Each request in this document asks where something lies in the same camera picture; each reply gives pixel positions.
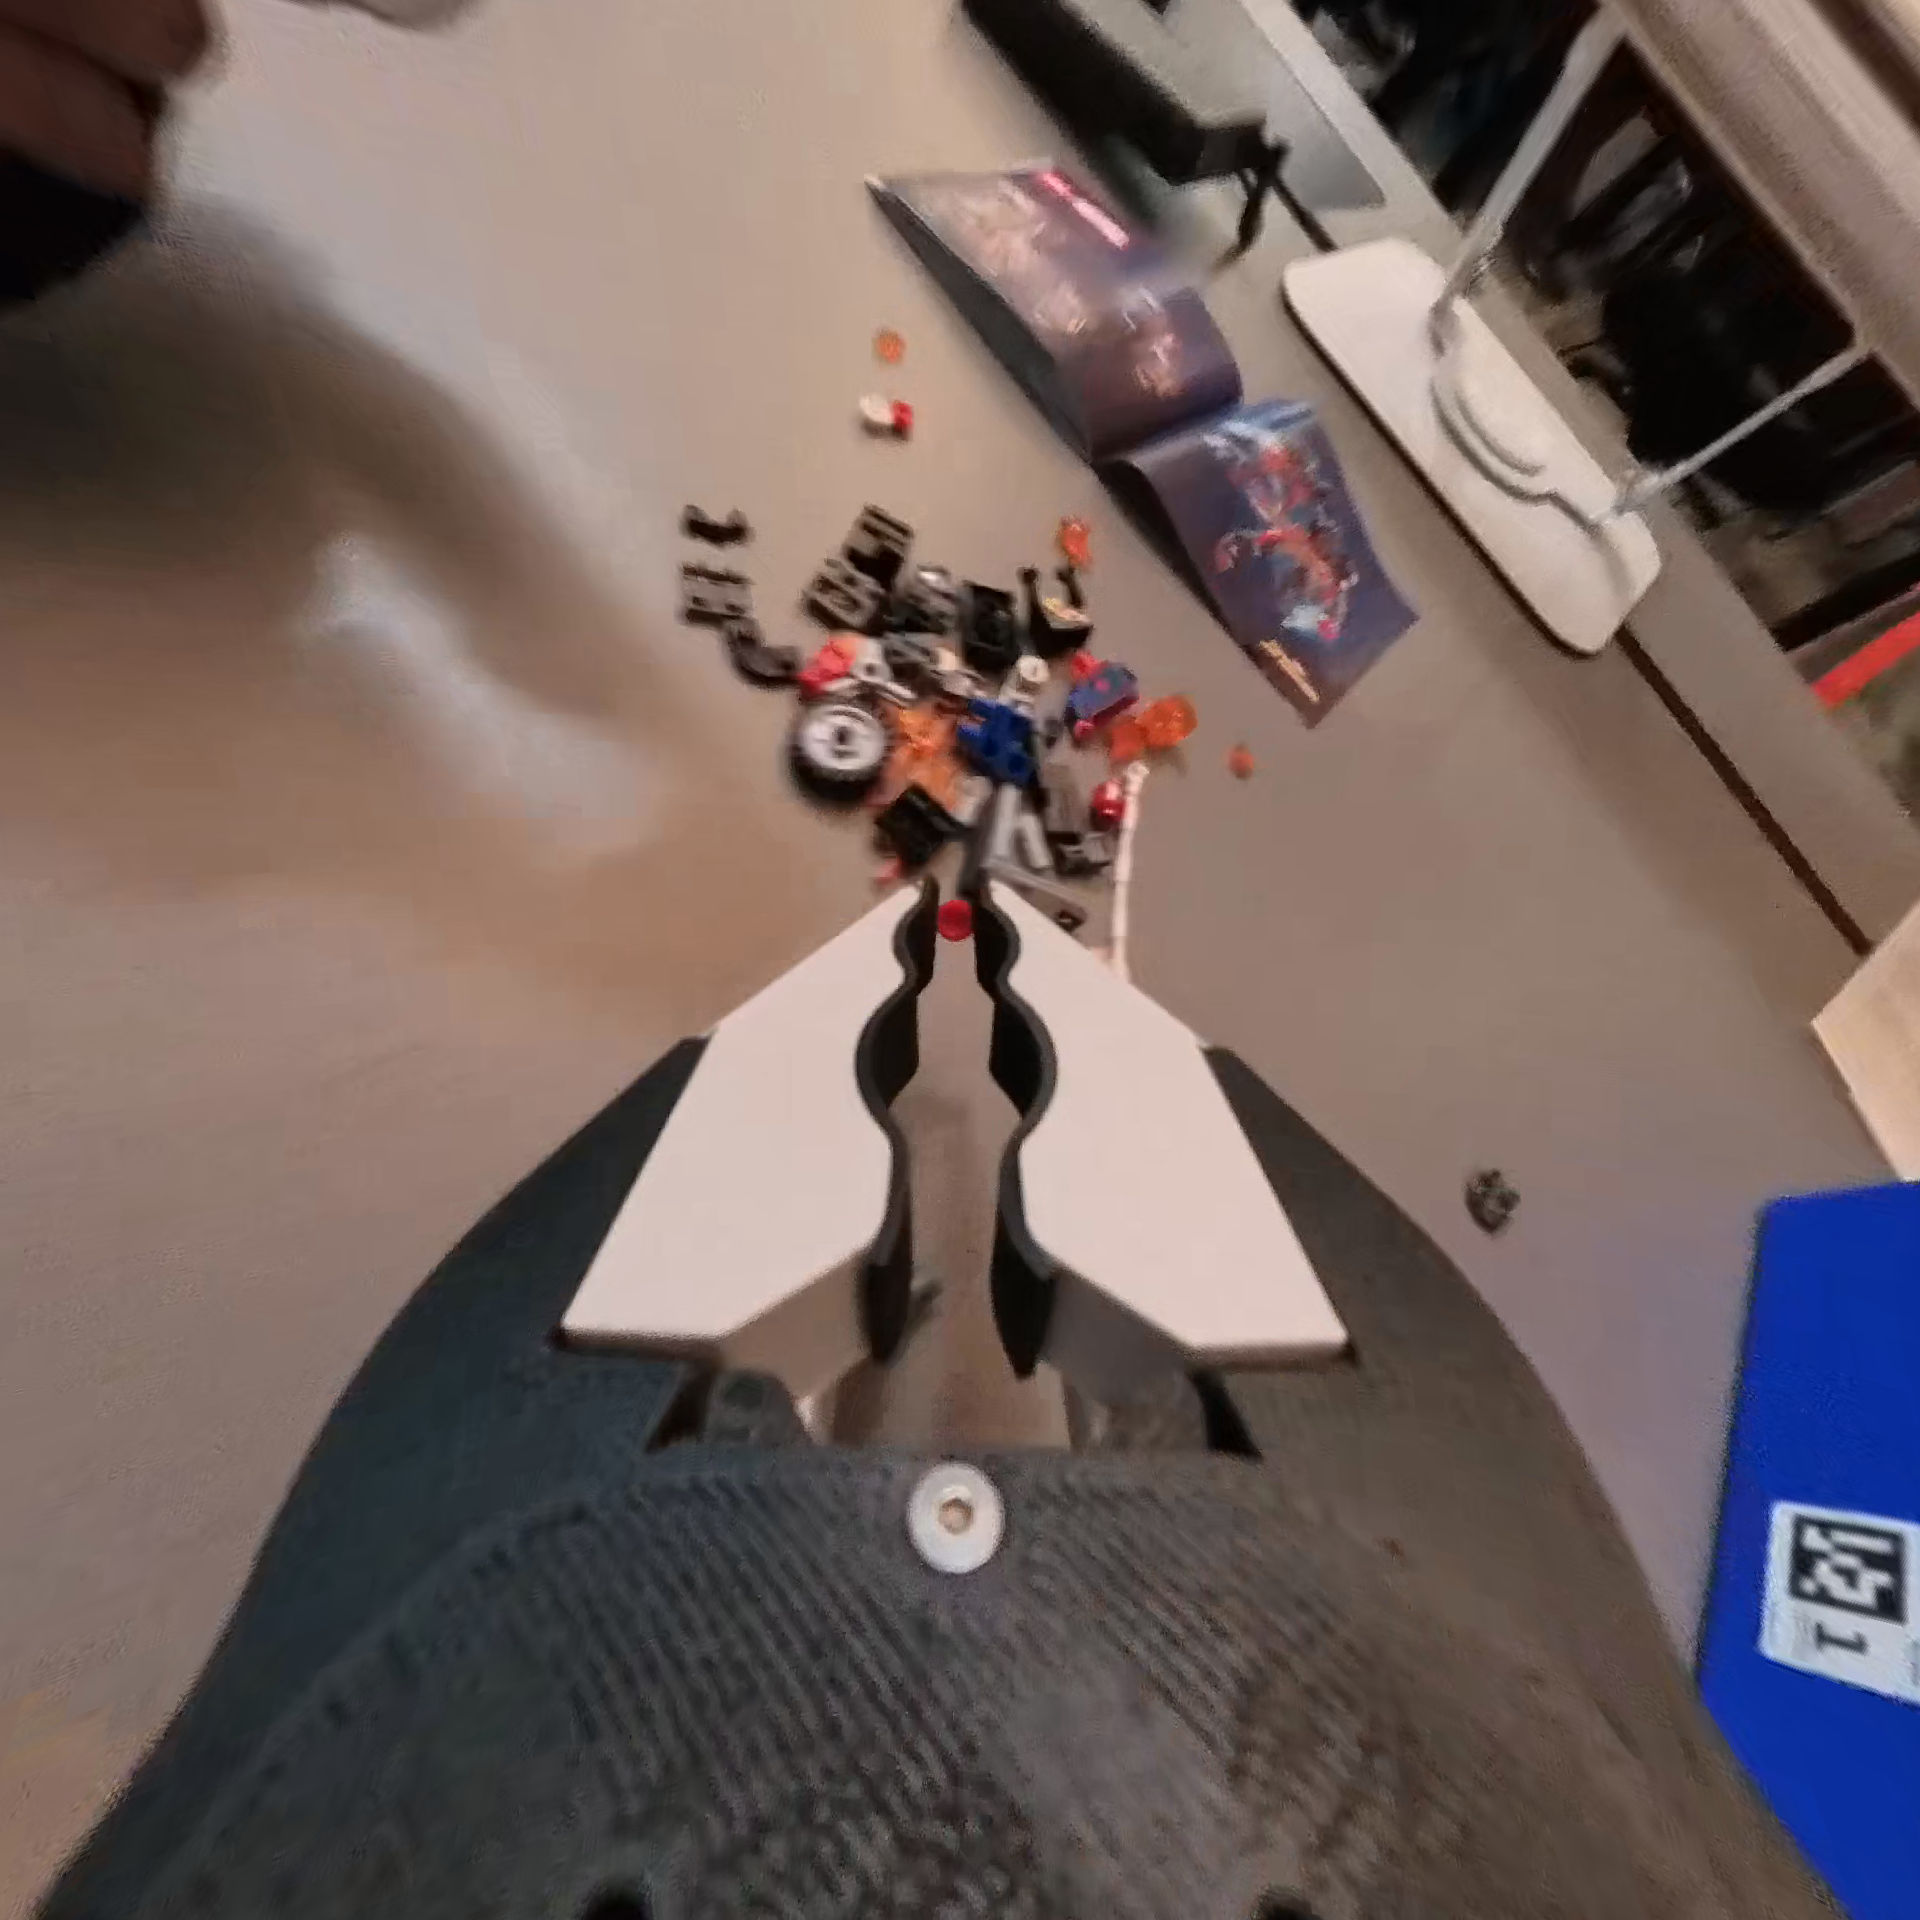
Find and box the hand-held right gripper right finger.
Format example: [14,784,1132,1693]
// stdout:
[970,882,1353,1425]

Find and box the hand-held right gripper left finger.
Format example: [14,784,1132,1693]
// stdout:
[558,883,943,1418]

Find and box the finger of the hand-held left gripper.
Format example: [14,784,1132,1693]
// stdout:
[292,526,669,864]

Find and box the pile of lego pieces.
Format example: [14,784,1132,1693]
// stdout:
[674,502,1202,939]

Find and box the black lego wheel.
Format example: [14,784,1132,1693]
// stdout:
[789,694,888,806]

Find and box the lego instruction booklet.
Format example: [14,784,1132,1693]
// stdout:
[865,159,1422,730]

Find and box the person's left hand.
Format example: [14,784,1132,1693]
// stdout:
[0,0,213,197]

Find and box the blue plastic bin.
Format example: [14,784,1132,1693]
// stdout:
[1696,1181,1920,1920]

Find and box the printed paper sheet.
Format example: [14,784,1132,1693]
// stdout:
[1809,941,1920,1181]

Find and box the white monitor stand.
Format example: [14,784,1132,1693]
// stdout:
[1281,29,1870,656]

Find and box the black flat device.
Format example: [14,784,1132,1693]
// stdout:
[959,0,1384,256]

